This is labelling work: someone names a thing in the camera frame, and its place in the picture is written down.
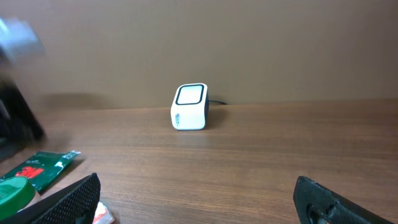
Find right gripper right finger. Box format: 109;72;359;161
293;176;392;224

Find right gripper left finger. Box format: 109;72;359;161
1;173;101;224

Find red tissue packet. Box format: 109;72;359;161
93;202;115;224

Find green 3M gloves packet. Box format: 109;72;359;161
1;151;81;193

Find green lid jar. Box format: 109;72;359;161
0;176;42;220

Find white barcode scanner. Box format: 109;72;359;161
170;83;209;131

